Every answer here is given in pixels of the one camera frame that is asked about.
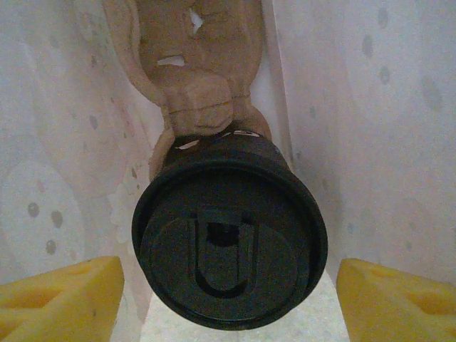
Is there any white cartoon print paper bag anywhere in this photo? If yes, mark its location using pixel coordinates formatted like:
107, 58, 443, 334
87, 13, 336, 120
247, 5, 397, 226
0, 0, 456, 342

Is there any brown pulp cup carrier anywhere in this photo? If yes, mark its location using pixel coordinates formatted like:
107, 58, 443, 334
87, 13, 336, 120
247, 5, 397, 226
100, 0, 275, 186

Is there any coffee cup with black lid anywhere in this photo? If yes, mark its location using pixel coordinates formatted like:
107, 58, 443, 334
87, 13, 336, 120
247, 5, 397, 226
130, 130, 329, 326

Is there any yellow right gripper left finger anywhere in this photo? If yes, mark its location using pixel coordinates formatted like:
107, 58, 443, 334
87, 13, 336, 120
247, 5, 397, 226
0, 255, 125, 342

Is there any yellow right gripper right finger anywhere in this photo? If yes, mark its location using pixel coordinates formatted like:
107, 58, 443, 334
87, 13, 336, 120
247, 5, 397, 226
336, 258, 456, 342

